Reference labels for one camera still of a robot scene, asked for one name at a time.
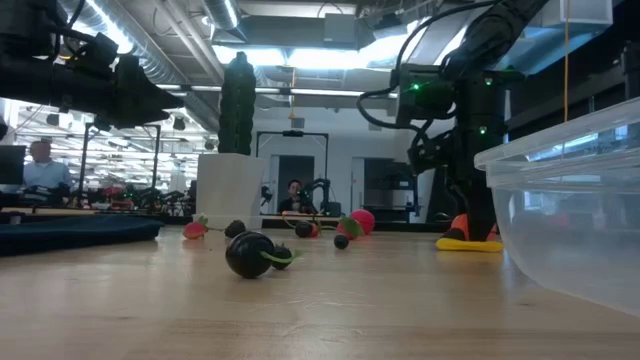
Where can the white plant pot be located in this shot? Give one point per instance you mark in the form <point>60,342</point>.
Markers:
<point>230,190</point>

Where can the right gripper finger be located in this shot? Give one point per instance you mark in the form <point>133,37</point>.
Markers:
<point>477,190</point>
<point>435,150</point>

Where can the black computer monitor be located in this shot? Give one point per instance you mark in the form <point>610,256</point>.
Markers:
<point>12,165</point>

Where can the background black robot arm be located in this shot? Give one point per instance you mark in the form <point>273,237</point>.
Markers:
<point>331,208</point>

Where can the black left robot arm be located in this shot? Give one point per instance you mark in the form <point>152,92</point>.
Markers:
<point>30,85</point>

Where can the yellow toy banana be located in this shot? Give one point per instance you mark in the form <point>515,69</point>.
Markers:
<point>470,245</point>

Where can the dark blue cloth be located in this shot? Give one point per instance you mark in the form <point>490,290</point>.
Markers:
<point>75,232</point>

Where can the clear plastic tupperware container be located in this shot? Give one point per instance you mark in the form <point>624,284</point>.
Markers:
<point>575,225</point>

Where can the black gantry frame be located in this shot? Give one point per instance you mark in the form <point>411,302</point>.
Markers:
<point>292,133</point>
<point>83,165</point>

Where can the black aluminium table frame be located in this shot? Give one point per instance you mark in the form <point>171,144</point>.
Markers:
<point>400,226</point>

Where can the dark toy plum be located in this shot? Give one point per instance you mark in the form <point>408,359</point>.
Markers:
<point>453,234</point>

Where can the large dark toy cherry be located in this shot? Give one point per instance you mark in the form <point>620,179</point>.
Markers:
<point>245,255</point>

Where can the person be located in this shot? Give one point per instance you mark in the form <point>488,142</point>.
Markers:
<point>45,172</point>
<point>294,192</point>

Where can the orange toy fruit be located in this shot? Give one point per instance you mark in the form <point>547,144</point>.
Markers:
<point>461,224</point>

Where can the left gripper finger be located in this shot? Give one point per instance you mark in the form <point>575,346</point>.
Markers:
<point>150,119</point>
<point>145,92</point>

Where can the grey wall speaker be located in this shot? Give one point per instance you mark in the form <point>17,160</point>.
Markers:
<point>375,125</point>
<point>297,123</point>

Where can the small dark toy cherry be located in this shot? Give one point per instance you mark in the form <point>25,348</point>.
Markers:
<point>341,242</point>
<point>282,266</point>

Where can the red toy apple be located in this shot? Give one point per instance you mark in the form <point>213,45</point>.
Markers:
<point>366,218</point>

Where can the red toy strawberry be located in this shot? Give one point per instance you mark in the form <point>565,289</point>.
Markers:
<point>194,230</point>

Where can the tall green cactus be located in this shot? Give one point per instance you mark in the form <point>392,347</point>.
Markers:
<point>237,110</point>

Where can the dark storage cabinet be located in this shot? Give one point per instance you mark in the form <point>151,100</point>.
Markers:
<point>390,190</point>

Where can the black ceiling spotlight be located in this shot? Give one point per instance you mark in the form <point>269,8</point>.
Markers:
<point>52,119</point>
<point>179,124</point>

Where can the red strawberry large green leaf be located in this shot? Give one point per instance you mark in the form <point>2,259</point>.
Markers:
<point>351,226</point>

